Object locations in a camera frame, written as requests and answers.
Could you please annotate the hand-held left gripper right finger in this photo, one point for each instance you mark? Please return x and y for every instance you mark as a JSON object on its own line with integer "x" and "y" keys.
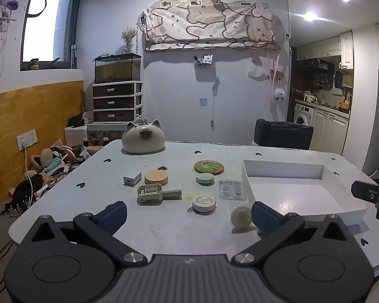
{"x": 267, "y": 217}

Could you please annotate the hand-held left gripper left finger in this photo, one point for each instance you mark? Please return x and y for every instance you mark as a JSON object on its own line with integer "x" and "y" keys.
{"x": 112, "y": 217}

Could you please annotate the white rectangular tray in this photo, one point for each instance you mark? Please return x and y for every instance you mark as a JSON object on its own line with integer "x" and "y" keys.
{"x": 287, "y": 192}

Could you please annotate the silver power adapter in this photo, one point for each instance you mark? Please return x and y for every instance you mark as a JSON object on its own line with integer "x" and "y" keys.
{"x": 132, "y": 177}

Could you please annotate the clear plastic case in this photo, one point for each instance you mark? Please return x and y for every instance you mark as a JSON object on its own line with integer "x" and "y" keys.
{"x": 230, "y": 190}

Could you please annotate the round tan wooden box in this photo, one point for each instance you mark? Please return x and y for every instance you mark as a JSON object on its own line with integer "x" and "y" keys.
{"x": 156, "y": 176}

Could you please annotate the mint green round case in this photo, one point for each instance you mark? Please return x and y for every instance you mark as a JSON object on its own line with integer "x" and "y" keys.
{"x": 205, "y": 179}

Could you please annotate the round green clover coaster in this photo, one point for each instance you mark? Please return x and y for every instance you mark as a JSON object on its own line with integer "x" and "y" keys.
{"x": 209, "y": 166}

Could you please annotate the white lower kitchen cabinets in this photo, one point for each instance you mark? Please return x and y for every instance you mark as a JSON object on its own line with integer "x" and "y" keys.
{"x": 330, "y": 126}

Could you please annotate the white kitchen cabinets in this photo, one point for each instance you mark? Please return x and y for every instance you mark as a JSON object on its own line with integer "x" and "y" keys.
{"x": 330, "y": 126}
{"x": 327, "y": 47}

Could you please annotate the grey refrigerator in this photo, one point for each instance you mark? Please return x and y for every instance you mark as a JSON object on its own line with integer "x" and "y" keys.
{"x": 377, "y": 116}

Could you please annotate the pile of toys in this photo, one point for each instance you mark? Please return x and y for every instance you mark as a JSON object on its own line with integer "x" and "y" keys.
{"x": 47, "y": 164}

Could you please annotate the cat-shaped ceramic ornament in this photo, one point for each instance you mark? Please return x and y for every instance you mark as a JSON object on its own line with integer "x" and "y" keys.
{"x": 143, "y": 139}

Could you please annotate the dark fabric chair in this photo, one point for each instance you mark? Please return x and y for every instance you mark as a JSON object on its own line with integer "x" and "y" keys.
{"x": 282, "y": 134}

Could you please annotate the white storage box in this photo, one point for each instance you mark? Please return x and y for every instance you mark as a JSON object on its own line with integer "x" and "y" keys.
{"x": 77, "y": 134}

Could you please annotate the white washing machine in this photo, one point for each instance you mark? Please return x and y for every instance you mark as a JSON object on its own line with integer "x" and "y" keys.
{"x": 303, "y": 115}

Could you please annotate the white drawer cabinet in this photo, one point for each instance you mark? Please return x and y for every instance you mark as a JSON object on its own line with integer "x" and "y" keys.
{"x": 117, "y": 102}

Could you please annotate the white sheep plush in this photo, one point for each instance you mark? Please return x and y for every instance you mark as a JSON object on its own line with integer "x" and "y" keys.
{"x": 279, "y": 94}

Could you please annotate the white hanging bag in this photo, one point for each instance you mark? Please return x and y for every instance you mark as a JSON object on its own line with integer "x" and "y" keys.
{"x": 257, "y": 71}

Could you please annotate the white upper kitchen cabinets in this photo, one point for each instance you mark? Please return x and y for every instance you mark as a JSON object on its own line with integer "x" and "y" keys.
{"x": 327, "y": 47}

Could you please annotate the glass fish tank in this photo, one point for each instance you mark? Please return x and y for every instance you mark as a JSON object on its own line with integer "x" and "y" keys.
{"x": 117, "y": 68}

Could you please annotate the vase with dried flowers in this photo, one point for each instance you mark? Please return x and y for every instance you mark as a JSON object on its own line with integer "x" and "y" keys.
{"x": 129, "y": 39}

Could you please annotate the printed cartoon cloth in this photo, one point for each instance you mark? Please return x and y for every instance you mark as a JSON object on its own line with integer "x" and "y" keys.
{"x": 208, "y": 25}

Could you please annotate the window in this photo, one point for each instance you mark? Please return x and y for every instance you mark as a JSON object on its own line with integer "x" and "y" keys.
{"x": 45, "y": 25}

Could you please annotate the white wall power outlet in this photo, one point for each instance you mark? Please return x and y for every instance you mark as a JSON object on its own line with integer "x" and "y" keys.
{"x": 27, "y": 139}

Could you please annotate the wall-mounted pouch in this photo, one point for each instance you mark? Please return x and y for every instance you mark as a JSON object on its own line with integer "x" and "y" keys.
{"x": 203, "y": 60}

